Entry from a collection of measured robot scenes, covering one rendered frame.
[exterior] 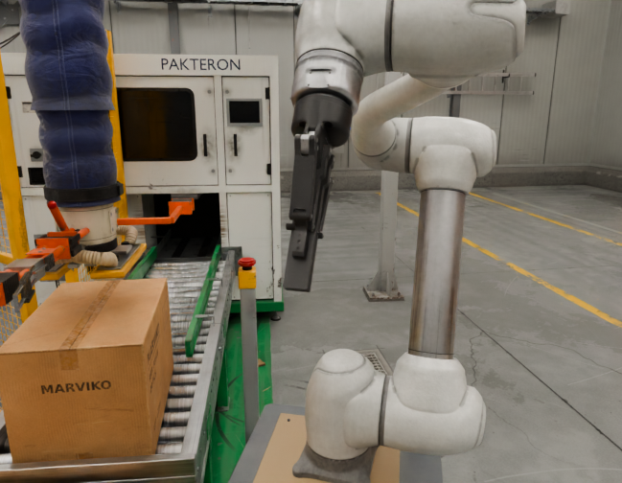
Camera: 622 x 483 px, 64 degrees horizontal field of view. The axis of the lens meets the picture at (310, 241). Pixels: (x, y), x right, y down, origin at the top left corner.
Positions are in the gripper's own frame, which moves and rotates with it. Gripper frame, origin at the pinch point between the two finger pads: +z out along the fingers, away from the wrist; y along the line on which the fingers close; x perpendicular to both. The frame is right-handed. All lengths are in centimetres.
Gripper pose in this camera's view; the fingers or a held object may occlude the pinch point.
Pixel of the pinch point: (300, 261)
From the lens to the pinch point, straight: 59.1
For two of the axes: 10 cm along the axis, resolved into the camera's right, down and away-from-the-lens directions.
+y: -2.0, -3.0, -9.3
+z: -1.4, 9.5, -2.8
